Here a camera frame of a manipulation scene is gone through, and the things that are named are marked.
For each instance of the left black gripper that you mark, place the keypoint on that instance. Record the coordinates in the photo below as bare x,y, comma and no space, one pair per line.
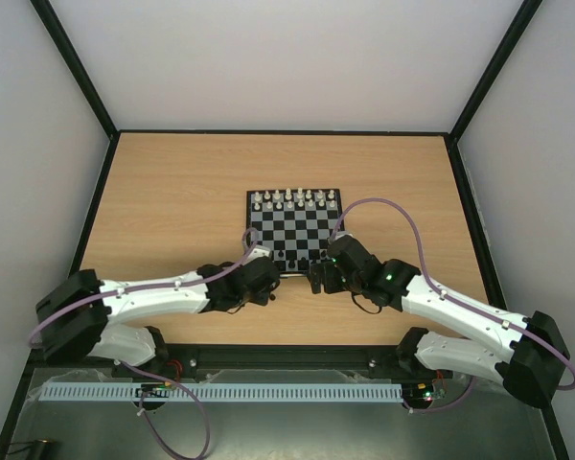
263,298

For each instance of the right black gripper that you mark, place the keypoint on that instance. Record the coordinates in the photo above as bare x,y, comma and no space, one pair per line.
320,279

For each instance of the black chess king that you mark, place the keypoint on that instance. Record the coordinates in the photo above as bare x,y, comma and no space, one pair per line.
303,265

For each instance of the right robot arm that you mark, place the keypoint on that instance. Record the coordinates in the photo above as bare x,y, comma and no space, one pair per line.
526,355

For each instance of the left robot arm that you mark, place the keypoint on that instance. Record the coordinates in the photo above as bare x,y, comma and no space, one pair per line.
89,317

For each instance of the left circuit board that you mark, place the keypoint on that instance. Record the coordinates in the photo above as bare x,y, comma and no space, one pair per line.
154,390

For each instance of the circuit board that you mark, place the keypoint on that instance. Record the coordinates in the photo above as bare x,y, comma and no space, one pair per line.
154,390
427,391

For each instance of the right circuit board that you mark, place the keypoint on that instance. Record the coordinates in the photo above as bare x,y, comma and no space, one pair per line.
427,391

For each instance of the black and silver chessboard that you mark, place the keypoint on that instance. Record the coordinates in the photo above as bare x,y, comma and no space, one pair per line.
300,233

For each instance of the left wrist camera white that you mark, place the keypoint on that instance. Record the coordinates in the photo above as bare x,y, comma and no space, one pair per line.
258,251

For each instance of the black aluminium rail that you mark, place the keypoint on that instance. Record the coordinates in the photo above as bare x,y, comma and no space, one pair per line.
296,357

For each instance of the white slotted cable duct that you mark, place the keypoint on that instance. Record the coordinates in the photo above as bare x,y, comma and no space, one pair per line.
97,392

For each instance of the black frame post left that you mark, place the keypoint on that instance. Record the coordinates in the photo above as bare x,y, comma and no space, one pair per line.
52,24

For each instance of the black frame post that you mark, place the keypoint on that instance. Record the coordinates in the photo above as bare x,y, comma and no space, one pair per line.
519,24
52,24

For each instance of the black frame post right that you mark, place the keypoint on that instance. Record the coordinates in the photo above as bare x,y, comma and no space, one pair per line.
519,24

